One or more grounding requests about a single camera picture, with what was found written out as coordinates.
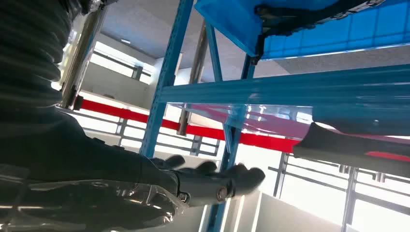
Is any blue metal shelf rack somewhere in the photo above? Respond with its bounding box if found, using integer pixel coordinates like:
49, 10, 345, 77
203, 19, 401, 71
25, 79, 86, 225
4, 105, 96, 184
139, 0, 410, 232

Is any red barrier belt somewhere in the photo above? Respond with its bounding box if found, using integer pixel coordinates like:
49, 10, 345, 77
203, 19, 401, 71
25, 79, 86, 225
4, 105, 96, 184
78, 97, 410, 162

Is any blue plastic crate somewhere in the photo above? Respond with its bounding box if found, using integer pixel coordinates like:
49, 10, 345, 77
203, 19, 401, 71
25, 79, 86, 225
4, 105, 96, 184
194, 0, 410, 61

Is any chrome stanchion post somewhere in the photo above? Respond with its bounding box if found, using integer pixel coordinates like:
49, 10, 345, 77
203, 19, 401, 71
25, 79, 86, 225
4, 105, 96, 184
59, 6, 108, 111
177, 22, 209, 136

